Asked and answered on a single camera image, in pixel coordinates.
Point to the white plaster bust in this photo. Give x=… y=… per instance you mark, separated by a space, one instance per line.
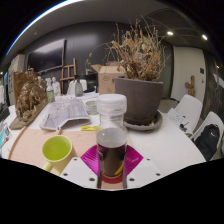
x=40 y=81

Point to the dried plant in grey pot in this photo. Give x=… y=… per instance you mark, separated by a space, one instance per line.
x=140 y=96

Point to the black flat box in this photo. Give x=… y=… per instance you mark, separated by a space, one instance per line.
x=3 y=113

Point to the grey plant saucer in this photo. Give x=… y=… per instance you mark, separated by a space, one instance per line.
x=151 y=124

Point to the cardboard box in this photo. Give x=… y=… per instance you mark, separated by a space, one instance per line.
x=108 y=80

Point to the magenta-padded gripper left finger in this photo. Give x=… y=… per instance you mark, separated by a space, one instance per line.
x=87 y=163

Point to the small white tape roll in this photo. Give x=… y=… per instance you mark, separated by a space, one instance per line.
x=91 y=107

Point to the grey glass jug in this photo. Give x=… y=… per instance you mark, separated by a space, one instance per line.
x=78 y=88

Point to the white cabinet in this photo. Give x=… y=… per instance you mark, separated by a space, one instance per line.
x=16 y=70

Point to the open printed newspaper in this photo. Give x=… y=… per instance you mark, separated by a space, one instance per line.
x=65 y=113

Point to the white chair holding backpack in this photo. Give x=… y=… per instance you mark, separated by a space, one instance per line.
x=210 y=120

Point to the papers on chair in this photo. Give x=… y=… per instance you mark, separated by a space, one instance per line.
x=176 y=116

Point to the wooden easel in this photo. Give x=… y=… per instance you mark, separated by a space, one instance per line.
x=68 y=77

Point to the round recessed ceiling light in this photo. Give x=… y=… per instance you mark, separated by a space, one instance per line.
x=204 y=37
x=170 y=33

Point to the lime green mug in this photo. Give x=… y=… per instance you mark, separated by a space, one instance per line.
x=56 y=151

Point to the black backpack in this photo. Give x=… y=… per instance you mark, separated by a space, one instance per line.
x=206 y=140

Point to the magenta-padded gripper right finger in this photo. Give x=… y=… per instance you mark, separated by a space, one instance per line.
x=136 y=163

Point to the wooden mannequin figure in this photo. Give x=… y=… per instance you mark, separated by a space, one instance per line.
x=190 y=86

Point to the black wall screen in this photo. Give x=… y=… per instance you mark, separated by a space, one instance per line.
x=46 y=55

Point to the white spray bottle green label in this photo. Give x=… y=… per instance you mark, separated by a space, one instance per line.
x=50 y=92

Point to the yellow flat tag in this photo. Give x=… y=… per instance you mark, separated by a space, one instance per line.
x=89 y=128

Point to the small white figurine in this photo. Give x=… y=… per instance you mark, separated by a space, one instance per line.
x=56 y=86

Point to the dark drink bottle white cap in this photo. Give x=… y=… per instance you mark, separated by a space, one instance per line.
x=111 y=133

